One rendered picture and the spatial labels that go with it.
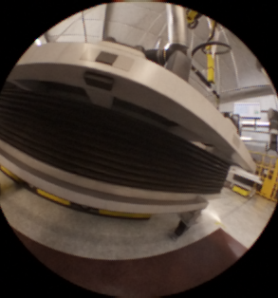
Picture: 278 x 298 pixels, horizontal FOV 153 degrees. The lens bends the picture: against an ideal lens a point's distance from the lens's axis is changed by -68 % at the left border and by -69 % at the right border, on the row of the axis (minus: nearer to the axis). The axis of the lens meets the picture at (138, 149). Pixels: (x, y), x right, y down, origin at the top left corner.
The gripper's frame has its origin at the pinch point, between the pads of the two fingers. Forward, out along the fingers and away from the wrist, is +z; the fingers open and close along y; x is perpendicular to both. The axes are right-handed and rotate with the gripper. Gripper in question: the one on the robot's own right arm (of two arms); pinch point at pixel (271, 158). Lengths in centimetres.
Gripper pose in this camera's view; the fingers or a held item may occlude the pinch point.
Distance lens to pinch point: 98.8
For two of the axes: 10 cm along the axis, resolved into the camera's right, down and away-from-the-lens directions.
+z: -3.1, 9.5, 0.7
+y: 2.8, 1.6, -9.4
